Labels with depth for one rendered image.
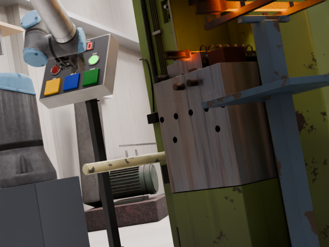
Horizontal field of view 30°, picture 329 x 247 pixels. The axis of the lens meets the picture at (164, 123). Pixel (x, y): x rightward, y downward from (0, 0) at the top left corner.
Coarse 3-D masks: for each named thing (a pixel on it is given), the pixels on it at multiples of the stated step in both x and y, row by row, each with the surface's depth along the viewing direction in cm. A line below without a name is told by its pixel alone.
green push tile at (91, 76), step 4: (84, 72) 267; (88, 72) 266; (92, 72) 265; (96, 72) 264; (84, 76) 266; (88, 76) 265; (92, 76) 264; (96, 76) 262; (84, 80) 265; (88, 80) 263; (92, 80) 262; (96, 80) 261; (84, 84) 263; (88, 84) 263
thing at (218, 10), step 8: (200, 0) 179; (208, 0) 181; (216, 0) 182; (224, 0) 182; (200, 8) 178; (208, 8) 180; (216, 8) 182; (224, 8) 181; (232, 8) 185; (264, 8) 192; (272, 8) 194; (280, 8) 196
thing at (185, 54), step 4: (164, 52) 236; (168, 52) 235; (172, 52) 237; (176, 52) 238; (180, 52) 239; (184, 52) 240; (188, 52) 240; (168, 56) 235; (172, 56) 235; (176, 56) 236; (180, 56) 238; (184, 56) 239; (188, 56) 239
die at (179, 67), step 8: (192, 56) 239; (200, 56) 236; (176, 64) 247; (184, 64) 243; (192, 64) 240; (200, 64) 236; (208, 64) 238; (168, 72) 250; (176, 72) 247; (184, 72) 244
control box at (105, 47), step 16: (96, 48) 272; (112, 48) 272; (48, 64) 282; (96, 64) 267; (112, 64) 269; (48, 80) 276; (64, 80) 271; (80, 80) 267; (112, 80) 267; (48, 96) 271; (64, 96) 268; (80, 96) 268; (96, 96) 267
